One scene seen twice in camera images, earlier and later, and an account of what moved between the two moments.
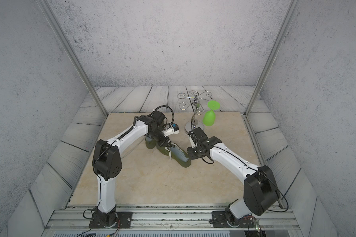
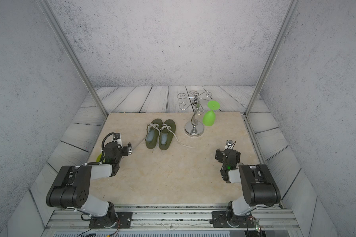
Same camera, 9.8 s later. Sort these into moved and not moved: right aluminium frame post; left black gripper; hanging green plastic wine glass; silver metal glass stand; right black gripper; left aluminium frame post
Moved: left black gripper; right black gripper
Not moved: silver metal glass stand; left aluminium frame post; right aluminium frame post; hanging green plastic wine glass
